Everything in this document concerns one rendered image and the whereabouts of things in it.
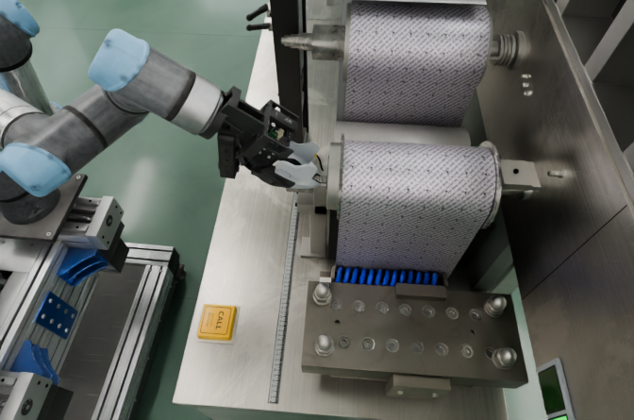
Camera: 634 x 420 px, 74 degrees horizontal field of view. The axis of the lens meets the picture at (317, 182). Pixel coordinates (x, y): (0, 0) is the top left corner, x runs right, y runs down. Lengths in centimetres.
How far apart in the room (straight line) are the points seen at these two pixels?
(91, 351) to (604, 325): 164
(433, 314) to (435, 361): 9
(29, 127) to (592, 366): 76
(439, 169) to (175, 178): 186
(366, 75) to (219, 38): 248
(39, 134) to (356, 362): 61
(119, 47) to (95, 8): 326
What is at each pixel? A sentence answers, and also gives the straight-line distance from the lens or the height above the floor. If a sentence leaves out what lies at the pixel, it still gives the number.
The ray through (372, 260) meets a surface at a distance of 86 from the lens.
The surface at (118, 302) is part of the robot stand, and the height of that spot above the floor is 21.
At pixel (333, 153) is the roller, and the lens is 68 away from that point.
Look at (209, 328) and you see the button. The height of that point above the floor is 92.
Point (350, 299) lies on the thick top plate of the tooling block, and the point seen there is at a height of 103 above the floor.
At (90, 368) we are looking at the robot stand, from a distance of 185.
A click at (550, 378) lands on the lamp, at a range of 73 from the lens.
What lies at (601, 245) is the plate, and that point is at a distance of 62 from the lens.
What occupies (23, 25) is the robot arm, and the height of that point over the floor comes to 137.
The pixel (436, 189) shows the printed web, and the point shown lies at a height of 129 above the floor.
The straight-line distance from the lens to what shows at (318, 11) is 167.
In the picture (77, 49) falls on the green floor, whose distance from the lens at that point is 345.
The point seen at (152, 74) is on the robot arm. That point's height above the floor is 149.
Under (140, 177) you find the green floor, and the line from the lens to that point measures 246.
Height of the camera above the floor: 183
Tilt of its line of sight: 55 degrees down
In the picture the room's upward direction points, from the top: straight up
